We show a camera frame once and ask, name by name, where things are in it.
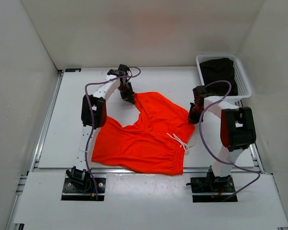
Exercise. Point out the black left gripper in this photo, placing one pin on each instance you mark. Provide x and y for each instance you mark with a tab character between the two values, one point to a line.
128	97

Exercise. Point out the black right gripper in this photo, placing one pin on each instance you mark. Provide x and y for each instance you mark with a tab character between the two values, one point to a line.
193	119

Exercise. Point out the orange shorts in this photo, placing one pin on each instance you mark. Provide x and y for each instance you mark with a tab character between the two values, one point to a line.
153	144

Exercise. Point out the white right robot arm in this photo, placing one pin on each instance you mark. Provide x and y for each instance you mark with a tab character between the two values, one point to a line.
237	133

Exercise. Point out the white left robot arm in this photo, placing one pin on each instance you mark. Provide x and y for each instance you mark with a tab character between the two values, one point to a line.
93	117

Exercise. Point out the black folded shorts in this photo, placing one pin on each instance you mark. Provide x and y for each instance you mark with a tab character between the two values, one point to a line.
216	70

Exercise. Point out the white plastic basket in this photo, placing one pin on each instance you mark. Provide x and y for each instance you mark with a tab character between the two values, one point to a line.
241	80

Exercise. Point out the black corner label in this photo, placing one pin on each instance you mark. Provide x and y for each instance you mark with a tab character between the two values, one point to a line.
73	70

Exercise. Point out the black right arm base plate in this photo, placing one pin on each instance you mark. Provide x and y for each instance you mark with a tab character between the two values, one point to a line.
205	192

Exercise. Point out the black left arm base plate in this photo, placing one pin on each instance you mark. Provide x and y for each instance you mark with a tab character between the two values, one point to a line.
73	191

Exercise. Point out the aluminium table edge rail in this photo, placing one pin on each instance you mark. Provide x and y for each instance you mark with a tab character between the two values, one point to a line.
60	149

